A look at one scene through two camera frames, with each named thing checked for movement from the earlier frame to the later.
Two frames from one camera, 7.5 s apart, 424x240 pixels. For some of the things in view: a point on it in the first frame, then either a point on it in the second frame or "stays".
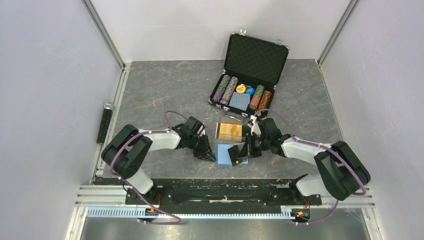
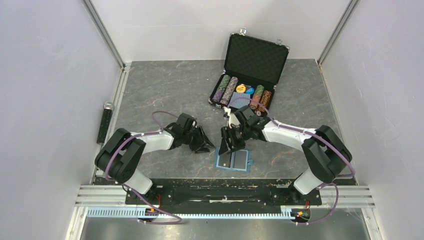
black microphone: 103,131 stays
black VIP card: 233,152 -> 224,159
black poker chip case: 252,67 stays
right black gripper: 251,152 -> 224,147
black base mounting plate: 222,192 stays
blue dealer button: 250,90 stays
